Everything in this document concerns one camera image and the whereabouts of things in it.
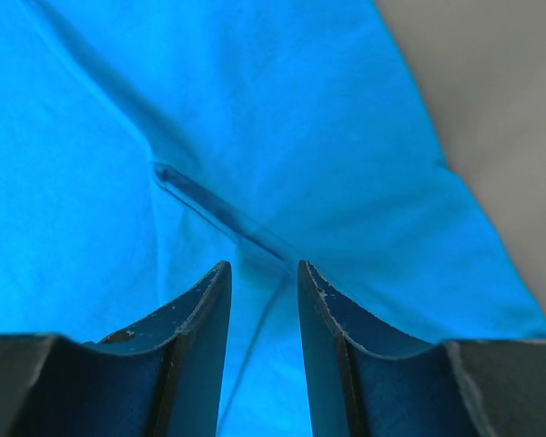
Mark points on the blue t-shirt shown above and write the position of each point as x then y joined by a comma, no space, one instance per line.
142,142

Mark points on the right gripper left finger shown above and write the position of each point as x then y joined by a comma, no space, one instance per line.
189,334

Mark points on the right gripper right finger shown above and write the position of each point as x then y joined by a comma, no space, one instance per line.
367,378

